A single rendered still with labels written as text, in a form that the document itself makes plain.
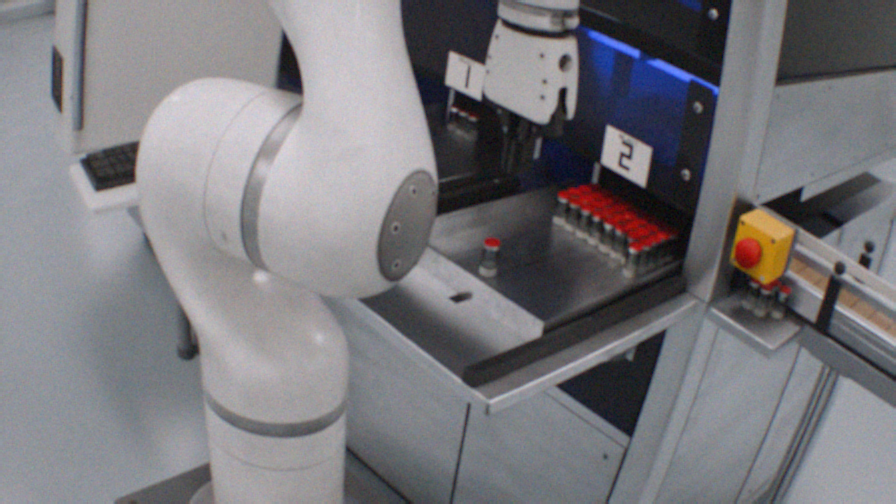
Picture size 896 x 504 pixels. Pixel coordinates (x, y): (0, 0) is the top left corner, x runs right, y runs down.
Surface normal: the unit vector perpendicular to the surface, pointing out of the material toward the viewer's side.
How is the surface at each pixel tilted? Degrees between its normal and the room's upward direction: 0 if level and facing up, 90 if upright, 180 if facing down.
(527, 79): 92
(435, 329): 0
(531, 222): 0
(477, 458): 90
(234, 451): 90
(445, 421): 90
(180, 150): 64
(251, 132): 38
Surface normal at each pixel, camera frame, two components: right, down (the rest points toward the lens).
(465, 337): 0.12, -0.87
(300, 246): -0.36, 0.46
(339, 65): 0.37, -0.01
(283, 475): 0.22, 0.49
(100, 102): 0.57, 0.45
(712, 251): -0.75, 0.23
